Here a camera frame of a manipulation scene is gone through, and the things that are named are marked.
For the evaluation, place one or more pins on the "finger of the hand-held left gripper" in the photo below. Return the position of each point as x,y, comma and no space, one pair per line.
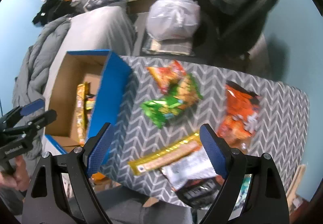
41,119
32,108

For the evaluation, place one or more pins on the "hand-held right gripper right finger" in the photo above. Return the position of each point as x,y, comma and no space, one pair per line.
212,148

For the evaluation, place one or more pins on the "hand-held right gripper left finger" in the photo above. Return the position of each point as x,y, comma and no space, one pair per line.
99,148

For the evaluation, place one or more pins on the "orange-red snack packet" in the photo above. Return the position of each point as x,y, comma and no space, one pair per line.
232,133

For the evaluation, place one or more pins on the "white-backed orange snack bag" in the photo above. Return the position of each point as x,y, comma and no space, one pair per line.
186,168

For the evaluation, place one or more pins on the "black snack bag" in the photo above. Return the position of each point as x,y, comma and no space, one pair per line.
196,191

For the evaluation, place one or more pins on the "gold long snack packet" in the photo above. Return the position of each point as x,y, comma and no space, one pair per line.
82,113
161,161

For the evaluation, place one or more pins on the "large orange snack bag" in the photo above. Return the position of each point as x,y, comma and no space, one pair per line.
239,103

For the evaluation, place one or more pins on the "blue cardboard box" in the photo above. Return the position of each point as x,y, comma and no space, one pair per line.
113,88

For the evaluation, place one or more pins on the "green and orange snack bag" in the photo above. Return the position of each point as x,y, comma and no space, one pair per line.
188,89

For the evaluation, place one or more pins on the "bright green snack bag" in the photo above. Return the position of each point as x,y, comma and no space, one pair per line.
156,110

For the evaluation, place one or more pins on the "small red-orange snack bag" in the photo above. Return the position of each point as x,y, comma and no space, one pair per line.
164,76

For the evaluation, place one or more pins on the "person's left hand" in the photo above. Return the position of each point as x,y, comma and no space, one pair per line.
22,176

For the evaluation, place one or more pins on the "grey puffy jacket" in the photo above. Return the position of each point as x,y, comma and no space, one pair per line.
37,62

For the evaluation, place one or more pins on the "grey chevron fabric table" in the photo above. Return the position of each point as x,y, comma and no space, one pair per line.
222,72

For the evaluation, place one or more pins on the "wooden board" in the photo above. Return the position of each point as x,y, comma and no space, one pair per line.
296,183

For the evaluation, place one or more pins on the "black clothing pile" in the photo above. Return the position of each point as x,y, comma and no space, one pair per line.
50,12

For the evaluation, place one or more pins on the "black office chair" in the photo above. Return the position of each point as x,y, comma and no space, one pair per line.
209,35

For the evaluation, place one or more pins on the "white plastic bag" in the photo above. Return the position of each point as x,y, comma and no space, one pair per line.
171,17

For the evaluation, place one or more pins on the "brown cardboard box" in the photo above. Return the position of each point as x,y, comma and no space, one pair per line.
141,6

